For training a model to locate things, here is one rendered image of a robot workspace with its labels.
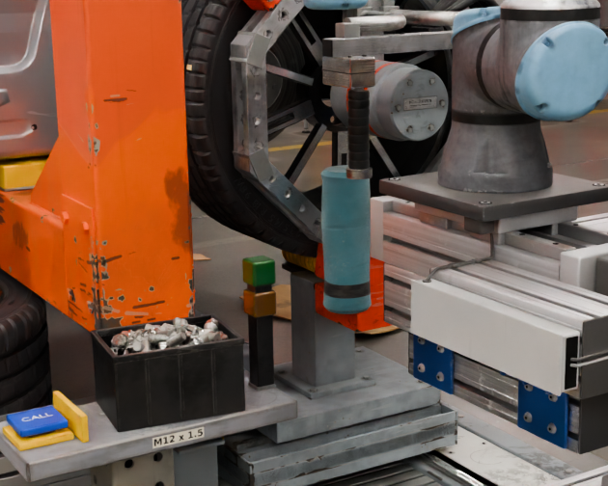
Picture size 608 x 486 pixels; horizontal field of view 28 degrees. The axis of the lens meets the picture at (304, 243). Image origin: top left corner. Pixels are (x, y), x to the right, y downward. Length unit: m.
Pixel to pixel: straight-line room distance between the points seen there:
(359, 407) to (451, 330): 1.06
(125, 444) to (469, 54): 0.73
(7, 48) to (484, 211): 1.18
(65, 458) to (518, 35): 0.84
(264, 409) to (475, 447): 0.89
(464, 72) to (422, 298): 0.30
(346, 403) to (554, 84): 1.20
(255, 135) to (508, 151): 0.71
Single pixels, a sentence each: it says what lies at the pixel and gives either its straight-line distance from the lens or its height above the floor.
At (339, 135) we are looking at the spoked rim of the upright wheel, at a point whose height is 0.77.
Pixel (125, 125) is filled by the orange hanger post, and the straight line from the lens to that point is 1.89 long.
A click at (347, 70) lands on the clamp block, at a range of 2.00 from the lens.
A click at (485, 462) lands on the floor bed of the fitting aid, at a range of 2.59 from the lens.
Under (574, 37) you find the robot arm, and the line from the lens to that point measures 1.42.
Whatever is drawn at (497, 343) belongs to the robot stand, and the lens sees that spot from 1.38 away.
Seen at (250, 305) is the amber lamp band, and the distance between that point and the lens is 1.88.
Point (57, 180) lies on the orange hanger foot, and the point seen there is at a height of 0.75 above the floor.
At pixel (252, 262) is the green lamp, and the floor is 0.66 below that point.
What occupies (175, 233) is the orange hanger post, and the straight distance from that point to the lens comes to 1.95.
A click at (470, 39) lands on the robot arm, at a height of 1.01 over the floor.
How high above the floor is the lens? 1.13
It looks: 14 degrees down
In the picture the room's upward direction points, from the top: 1 degrees counter-clockwise
